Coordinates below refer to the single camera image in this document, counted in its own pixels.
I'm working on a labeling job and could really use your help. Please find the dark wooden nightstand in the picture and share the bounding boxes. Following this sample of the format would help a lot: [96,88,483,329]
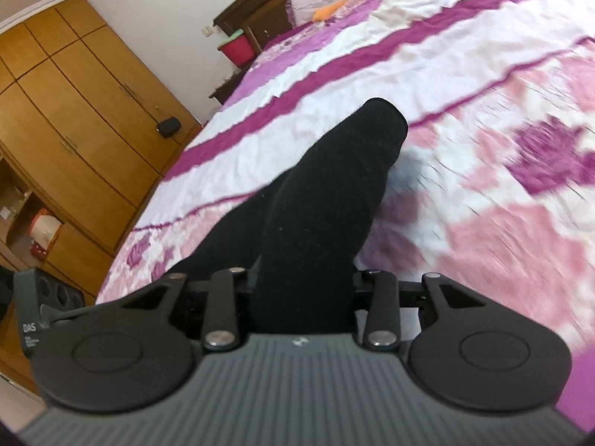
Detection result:
[208,67,247,106]

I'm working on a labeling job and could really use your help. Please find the cardboard box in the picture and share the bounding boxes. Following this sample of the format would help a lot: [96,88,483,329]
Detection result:
[0,185,29,243]

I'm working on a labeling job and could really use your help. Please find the red bucket with green lid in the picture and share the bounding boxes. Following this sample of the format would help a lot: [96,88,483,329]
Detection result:
[218,29,256,67]

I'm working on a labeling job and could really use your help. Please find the small black pouch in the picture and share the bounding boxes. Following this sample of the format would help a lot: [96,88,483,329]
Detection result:
[157,116,182,138]

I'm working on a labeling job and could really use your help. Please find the lilac pillow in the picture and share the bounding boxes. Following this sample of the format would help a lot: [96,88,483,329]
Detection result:
[284,0,347,27]

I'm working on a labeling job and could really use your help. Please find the white red box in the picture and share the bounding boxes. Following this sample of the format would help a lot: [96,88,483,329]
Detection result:
[29,210,64,259]

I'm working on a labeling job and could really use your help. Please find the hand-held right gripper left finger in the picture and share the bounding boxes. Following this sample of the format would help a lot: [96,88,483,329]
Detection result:
[123,265,261,350]

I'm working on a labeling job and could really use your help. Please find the black garment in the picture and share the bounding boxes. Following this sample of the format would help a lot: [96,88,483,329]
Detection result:
[160,97,409,335]

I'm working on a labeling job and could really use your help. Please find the light wooden wardrobe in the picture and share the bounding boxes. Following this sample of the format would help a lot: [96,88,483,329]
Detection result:
[0,0,203,382]

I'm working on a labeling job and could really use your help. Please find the dark wooden headboard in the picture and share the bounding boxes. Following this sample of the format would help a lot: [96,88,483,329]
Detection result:
[213,0,347,50]

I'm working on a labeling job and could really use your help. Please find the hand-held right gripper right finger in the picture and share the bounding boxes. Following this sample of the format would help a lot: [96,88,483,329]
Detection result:
[351,268,484,352]

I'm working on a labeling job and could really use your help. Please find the orange cloth item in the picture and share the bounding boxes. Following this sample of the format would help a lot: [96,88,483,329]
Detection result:
[311,0,349,23]

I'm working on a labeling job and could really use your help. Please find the pink purple white floral blanket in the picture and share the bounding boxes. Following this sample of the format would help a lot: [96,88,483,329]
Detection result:
[95,0,595,350]

